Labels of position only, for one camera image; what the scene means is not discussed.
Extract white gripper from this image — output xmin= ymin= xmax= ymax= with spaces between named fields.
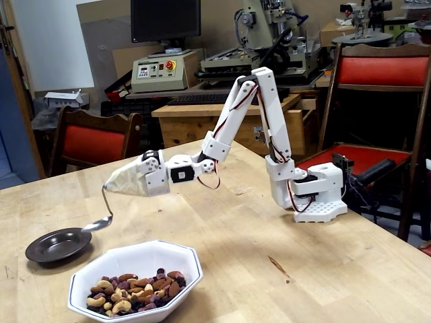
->
xmin=106 ymin=149 xmax=170 ymax=196

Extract beige masking tape wrap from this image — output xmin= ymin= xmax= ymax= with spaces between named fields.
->
xmin=102 ymin=159 xmax=151 ymax=197

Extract bent metal spoon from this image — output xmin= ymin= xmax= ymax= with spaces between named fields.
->
xmin=80 ymin=186 xmax=114 ymax=234

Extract small wooden red-cushion chair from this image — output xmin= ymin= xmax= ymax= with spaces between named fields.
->
xmin=48 ymin=105 xmax=144 ymax=178

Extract black plastic crate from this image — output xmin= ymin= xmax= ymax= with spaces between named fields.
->
xmin=100 ymin=99 xmax=166 ymax=118

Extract light wooden workbench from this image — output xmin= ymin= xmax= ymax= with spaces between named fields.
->
xmin=151 ymin=92 xmax=319 ymax=157

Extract black red-edged case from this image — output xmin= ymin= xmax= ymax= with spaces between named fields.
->
xmin=103 ymin=71 xmax=133 ymax=102

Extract white octagonal bowl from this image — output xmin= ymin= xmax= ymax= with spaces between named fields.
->
xmin=67 ymin=239 xmax=204 ymax=323

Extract beige control box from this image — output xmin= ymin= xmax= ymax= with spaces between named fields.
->
xmin=131 ymin=50 xmax=199 ymax=94

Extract white paper model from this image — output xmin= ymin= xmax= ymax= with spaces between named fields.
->
xmin=44 ymin=89 xmax=90 ymax=109

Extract clear plastic bag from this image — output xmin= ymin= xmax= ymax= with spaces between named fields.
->
xmin=32 ymin=107 xmax=61 ymax=132

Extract black keyboard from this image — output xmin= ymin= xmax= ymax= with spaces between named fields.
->
xmin=167 ymin=92 xmax=235 ymax=106

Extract dark round plate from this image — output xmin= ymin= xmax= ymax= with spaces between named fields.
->
xmin=25 ymin=227 xmax=93 ymax=264

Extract brown cardboard sheet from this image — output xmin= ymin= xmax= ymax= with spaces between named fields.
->
xmin=112 ymin=44 xmax=166 ymax=89

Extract blue door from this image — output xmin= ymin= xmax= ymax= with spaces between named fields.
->
xmin=0 ymin=46 xmax=40 ymax=191

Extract grey board panel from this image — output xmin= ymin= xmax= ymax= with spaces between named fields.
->
xmin=76 ymin=0 xmax=134 ymax=98

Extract mixed nuts and fruit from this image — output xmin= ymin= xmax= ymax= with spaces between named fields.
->
xmin=86 ymin=268 xmax=187 ymax=317

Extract white board panel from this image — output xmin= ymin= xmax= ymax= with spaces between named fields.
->
xmin=11 ymin=0 xmax=95 ymax=92

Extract black computer monitor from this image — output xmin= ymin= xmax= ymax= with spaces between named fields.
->
xmin=130 ymin=0 xmax=202 ymax=58

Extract beige milling machine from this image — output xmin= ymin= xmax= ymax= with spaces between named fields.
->
xmin=195 ymin=0 xmax=326 ymax=90

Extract robot controller circuit board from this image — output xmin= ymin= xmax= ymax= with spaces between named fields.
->
xmin=332 ymin=151 xmax=355 ymax=175

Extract brown cardboard box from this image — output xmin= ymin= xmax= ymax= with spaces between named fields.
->
xmin=319 ymin=20 xmax=358 ymax=47

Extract large wooden red-cushion chair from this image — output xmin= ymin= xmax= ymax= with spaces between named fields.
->
xmin=298 ymin=42 xmax=431 ymax=243

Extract small mechanical device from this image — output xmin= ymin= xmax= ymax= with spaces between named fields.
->
xmin=339 ymin=0 xmax=393 ymax=34

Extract green box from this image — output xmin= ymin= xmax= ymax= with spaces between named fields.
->
xmin=383 ymin=19 xmax=426 ymax=34

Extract wrist servo cable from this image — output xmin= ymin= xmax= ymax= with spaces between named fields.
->
xmin=197 ymin=164 xmax=222 ymax=190

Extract dark door handle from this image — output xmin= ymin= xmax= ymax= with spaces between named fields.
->
xmin=0 ymin=18 xmax=15 ymax=57

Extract thin controller board wires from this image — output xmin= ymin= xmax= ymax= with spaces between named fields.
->
xmin=346 ymin=173 xmax=380 ymax=216

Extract black cylindrical handle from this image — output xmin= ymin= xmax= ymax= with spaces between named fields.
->
xmin=356 ymin=159 xmax=397 ymax=189

